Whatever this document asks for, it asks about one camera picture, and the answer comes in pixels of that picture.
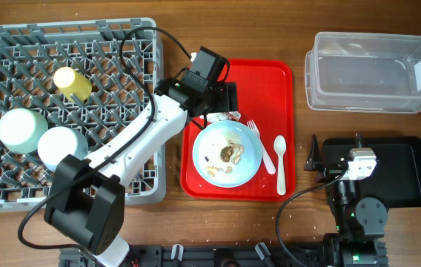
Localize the red foil wrapper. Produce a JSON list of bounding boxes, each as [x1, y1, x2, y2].
[[223, 111, 241, 121]]

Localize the yellow cup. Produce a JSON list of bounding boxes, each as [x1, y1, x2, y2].
[[53, 67, 92, 102]]

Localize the light blue bowl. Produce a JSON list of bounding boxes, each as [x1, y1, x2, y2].
[[38, 127, 88, 172]]

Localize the mint green bowl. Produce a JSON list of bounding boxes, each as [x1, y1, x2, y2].
[[0, 108, 48, 154]]

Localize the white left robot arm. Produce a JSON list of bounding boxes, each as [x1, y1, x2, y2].
[[44, 47, 237, 266]]

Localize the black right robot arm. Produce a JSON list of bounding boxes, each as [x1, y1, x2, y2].
[[304, 134, 388, 266]]

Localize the grey dishwasher rack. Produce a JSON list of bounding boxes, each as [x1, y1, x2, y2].
[[0, 18, 164, 213]]

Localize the crumpled white napkin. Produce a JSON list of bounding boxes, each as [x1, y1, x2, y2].
[[207, 113, 229, 123]]

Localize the white plastic spoon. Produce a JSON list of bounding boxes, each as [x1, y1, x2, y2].
[[274, 135, 287, 196]]

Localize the white plastic fork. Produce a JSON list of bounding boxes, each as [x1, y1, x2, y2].
[[247, 120, 276, 174]]

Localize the food scraps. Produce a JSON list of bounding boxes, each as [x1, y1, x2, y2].
[[204, 142, 245, 177]]

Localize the black plastic tray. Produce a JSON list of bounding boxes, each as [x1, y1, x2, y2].
[[322, 136, 421, 208]]

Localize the light blue plate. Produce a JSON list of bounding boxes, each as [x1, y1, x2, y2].
[[192, 120, 262, 188]]

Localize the clear plastic bin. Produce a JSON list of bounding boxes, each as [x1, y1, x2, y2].
[[305, 32, 421, 113]]

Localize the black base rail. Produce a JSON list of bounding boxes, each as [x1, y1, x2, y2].
[[58, 243, 388, 267]]

